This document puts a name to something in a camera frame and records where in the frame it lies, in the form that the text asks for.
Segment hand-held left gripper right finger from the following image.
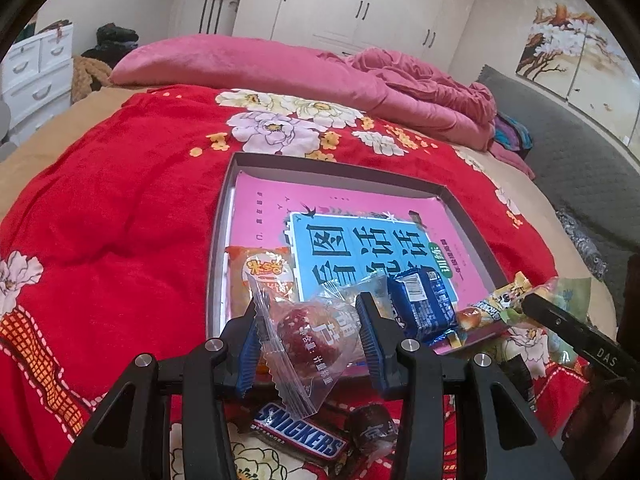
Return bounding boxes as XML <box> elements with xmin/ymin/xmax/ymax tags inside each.
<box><xmin>354</xmin><ymin>291</ymin><xmax>576</xmax><ymax>480</ymax></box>

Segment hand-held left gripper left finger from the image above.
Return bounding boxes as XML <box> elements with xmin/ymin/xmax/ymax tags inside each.
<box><xmin>55</xmin><ymin>305</ymin><xmax>266</xmax><ymax>480</ymax></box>

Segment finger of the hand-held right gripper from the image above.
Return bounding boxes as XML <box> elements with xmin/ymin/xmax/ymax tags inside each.
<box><xmin>521</xmin><ymin>291</ymin><xmax>598</xmax><ymax>348</ymax></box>

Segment green snack packet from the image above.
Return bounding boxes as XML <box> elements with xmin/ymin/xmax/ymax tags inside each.
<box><xmin>505</xmin><ymin>276</ymin><xmax>593</xmax><ymax>366</ymax></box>

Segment clear packet yellow pastry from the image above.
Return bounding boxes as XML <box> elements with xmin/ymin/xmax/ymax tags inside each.
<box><xmin>320</xmin><ymin>270</ymin><xmax>401</xmax><ymax>366</ymax></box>

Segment clear packet red pastry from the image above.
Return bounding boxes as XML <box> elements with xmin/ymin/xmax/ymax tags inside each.
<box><xmin>247</xmin><ymin>272</ymin><xmax>371</xmax><ymax>421</ymax></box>

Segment black snack packet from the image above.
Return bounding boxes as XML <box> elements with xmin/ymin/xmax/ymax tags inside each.
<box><xmin>500</xmin><ymin>355</ymin><xmax>538</xmax><ymax>411</ymax></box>

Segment yellow cow-print snack packet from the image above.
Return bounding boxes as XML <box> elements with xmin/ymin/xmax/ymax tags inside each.
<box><xmin>447</xmin><ymin>271</ymin><xmax>533</xmax><ymax>351</ymax></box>

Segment blue cookie packet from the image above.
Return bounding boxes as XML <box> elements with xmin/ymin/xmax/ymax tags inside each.
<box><xmin>387</xmin><ymin>266</ymin><xmax>461</xmax><ymax>345</ymax></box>

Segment dark brown pastry packet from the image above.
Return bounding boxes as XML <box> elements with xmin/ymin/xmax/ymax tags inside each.
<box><xmin>347</xmin><ymin>405</ymin><xmax>401</xmax><ymax>456</ymax></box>

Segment brown wrapper chocolate bar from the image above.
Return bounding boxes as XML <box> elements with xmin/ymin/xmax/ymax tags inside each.
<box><xmin>250</xmin><ymin>401</ymin><xmax>351</xmax><ymax>463</ymax></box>

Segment brown cardboard tray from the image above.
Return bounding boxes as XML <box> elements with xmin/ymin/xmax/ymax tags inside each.
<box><xmin>205</xmin><ymin>151</ymin><xmax>511</xmax><ymax>361</ymax></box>

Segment black white patterned cloth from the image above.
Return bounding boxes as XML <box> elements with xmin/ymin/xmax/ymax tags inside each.
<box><xmin>555</xmin><ymin>207</ymin><xmax>611</xmax><ymax>281</ymax></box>

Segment orange snack packet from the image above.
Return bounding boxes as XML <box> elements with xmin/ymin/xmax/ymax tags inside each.
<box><xmin>224</xmin><ymin>245</ymin><xmax>297</xmax><ymax>376</ymax></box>

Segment grey quilted headboard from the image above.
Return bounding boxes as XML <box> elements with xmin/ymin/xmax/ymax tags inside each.
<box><xmin>472</xmin><ymin>65</ymin><xmax>640</xmax><ymax>311</ymax></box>

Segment pink and blue book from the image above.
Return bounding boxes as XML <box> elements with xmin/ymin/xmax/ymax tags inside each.
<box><xmin>222</xmin><ymin>170</ymin><xmax>496</xmax><ymax>376</ymax></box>

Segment colourful striped clothing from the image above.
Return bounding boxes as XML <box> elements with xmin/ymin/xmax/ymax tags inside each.
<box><xmin>492</xmin><ymin>112</ymin><xmax>535</xmax><ymax>151</ymax></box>

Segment red floral blanket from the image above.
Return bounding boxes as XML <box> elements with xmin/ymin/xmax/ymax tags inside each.
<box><xmin>0</xmin><ymin>85</ymin><xmax>596</xmax><ymax>480</ymax></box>

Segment pink quilt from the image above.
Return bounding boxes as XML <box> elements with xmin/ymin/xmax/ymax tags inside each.
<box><xmin>109</xmin><ymin>35</ymin><xmax>536</xmax><ymax>181</ymax></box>

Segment brown knitted blanket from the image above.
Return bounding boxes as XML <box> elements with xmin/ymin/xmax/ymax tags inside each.
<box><xmin>71</xmin><ymin>55</ymin><xmax>113</xmax><ymax>106</ymax></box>

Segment dark clothing pile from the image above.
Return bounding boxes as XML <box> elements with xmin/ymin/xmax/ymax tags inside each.
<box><xmin>80</xmin><ymin>22</ymin><xmax>140</xmax><ymax>61</ymax></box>

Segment white drawer cabinet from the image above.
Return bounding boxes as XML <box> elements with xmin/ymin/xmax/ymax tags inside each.
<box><xmin>0</xmin><ymin>22</ymin><xmax>75</xmax><ymax>146</ymax></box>

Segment black coat stand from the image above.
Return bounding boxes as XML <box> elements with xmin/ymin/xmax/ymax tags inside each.
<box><xmin>199</xmin><ymin>0</ymin><xmax>223</xmax><ymax>36</ymax></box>

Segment white wardrobe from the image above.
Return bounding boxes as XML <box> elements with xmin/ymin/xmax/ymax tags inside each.
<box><xmin>170</xmin><ymin>0</ymin><xmax>483</xmax><ymax>78</ymax></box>

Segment pale beige wall painting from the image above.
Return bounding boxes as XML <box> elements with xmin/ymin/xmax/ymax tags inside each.
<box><xmin>572</xmin><ymin>20</ymin><xmax>640</xmax><ymax>143</ymax></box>

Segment flowering branch wall painting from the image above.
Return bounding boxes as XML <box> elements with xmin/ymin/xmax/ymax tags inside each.
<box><xmin>515</xmin><ymin>2</ymin><xmax>598</xmax><ymax>98</ymax></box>

